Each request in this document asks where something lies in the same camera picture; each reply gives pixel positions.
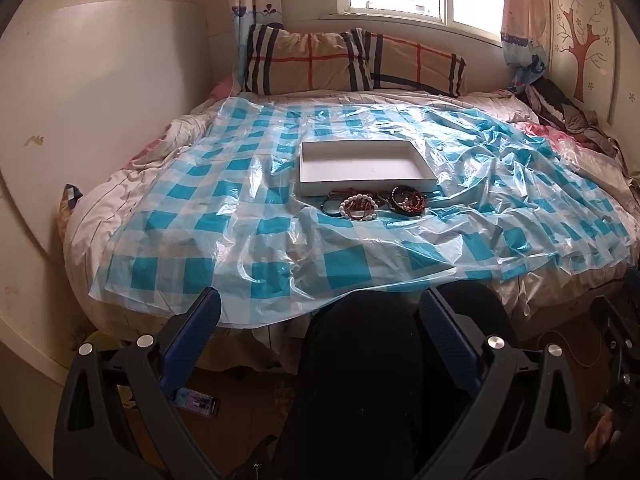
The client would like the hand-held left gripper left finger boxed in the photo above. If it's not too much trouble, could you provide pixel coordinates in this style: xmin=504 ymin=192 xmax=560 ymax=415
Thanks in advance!
xmin=52 ymin=287 xmax=223 ymax=480

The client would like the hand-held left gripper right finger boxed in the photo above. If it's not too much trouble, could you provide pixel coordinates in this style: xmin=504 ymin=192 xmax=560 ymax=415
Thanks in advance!
xmin=417 ymin=287 xmax=588 ymax=480

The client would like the white bead bracelet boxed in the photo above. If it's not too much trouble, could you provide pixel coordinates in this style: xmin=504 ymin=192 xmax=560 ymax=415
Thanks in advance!
xmin=339 ymin=192 xmax=378 ymax=221

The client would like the white shallow box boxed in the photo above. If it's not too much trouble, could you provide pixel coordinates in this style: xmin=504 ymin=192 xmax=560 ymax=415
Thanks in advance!
xmin=299 ymin=140 xmax=438 ymax=197

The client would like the person's right hand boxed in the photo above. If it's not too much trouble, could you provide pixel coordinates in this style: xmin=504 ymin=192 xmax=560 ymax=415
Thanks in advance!
xmin=584 ymin=405 xmax=623 ymax=466

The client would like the phone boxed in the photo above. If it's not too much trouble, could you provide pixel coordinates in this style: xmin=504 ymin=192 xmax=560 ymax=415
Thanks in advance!
xmin=172 ymin=389 xmax=221 ymax=418

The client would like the person's left leg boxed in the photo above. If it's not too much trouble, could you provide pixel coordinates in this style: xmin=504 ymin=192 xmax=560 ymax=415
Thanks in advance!
xmin=285 ymin=292 xmax=421 ymax=480

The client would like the blue checked plastic sheet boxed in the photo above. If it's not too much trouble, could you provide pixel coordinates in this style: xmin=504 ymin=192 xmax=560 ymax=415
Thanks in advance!
xmin=89 ymin=96 xmax=633 ymax=328

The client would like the small checked cushion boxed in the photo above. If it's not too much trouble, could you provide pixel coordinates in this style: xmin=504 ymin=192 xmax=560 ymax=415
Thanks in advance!
xmin=59 ymin=184 xmax=83 ymax=231

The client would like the pile of clothes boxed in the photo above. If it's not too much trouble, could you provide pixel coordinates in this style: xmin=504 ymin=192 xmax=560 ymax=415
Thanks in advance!
xmin=517 ymin=79 xmax=623 ymax=156

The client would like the plaid pillow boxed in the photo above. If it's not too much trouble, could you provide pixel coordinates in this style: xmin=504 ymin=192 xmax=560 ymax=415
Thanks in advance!
xmin=362 ymin=31 xmax=467 ymax=98
xmin=243 ymin=23 xmax=373 ymax=96

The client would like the thin white cable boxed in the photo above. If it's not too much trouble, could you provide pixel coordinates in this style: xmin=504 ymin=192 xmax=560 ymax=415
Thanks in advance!
xmin=537 ymin=330 xmax=603 ymax=368

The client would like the dark brown bead bracelet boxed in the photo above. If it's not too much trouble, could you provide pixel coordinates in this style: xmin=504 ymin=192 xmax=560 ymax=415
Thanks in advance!
xmin=389 ymin=186 xmax=428 ymax=218

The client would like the red cord bracelet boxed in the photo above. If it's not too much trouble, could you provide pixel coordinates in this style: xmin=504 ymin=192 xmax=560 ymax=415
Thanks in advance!
xmin=327 ymin=187 xmax=388 ymax=206

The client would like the brown tree wall sticker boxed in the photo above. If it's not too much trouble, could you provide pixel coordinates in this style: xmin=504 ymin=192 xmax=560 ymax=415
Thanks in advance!
xmin=554 ymin=0 xmax=613 ymax=103

